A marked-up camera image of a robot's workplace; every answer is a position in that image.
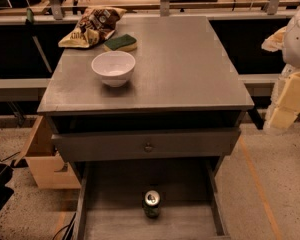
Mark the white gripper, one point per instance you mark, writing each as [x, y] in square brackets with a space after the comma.
[298, 44]

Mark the green soda can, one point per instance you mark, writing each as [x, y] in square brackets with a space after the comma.
[151, 204]

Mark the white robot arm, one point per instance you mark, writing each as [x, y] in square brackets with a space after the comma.
[291, 49]

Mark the top grey drawer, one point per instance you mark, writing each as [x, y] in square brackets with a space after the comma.
[107, 146]

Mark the open middle drawer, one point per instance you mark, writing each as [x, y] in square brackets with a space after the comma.
[110, 201]

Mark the grey drawer cabinet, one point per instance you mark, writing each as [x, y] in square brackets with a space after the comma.
[182, 80]

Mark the green yellow sponge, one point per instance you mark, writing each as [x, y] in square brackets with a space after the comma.
[123, 43]

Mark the white bowl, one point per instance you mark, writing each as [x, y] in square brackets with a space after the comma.
[114, 68]

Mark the brown yellow chip bag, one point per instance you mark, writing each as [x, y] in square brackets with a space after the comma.
[96, 25]

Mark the wooden box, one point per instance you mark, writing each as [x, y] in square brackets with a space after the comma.
[44, 161]

